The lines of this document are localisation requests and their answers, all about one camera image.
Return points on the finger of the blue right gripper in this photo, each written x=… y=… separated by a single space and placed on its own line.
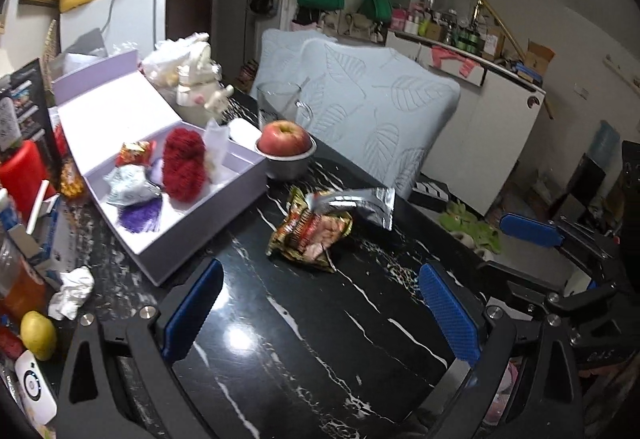
x=543 y=234

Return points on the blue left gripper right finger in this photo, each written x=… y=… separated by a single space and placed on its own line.
x=455 y=309

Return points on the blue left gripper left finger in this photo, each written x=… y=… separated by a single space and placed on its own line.
x=186 y=307

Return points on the purple silk drawstring pouch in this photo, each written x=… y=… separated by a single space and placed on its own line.
x=142 y=217

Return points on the silver foil bag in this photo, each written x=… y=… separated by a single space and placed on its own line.
x=376 y=205

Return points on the colourful snack wrapper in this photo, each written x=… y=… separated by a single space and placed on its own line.
x=304 y=237

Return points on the red knitted yarn item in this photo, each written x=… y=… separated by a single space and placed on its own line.
x=183 y=168

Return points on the clear zip bag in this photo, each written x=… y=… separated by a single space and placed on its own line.
x=216 y=141

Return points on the white leaf print pouch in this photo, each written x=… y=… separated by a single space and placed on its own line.
x=129 y=186

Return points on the white counter cabinet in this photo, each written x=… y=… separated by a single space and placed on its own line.
x=497 y=110

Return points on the crumpled white tissue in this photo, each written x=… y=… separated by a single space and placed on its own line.
x=75 y=289

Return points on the yellow lemon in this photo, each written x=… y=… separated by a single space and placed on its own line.
x=38 y=335

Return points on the blue white medicine box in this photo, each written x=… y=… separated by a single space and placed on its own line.
x=47 y=239

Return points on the metal bowl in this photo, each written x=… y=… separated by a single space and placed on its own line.
x=288 y=168

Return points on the light blue leaf cushion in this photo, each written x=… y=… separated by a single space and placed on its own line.
x=376 y=107

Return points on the red apple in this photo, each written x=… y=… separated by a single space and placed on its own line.
x=283 y=138

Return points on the red canister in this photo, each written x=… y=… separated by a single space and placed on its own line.
x=22 y=175

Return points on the lavender gift box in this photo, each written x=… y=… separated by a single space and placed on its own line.
x=112 y=116

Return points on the white cartoon water bottle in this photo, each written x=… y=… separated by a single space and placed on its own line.
x=201 y=95

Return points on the glass cup with straw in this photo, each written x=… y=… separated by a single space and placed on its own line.
x=282 y=100

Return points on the plastic bag with food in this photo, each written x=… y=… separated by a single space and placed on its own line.
x=160 y=67

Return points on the black printed pouch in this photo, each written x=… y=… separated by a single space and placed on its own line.
x=25 y=116

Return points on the white mini fridge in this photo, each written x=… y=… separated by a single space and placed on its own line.
x=123 y=24

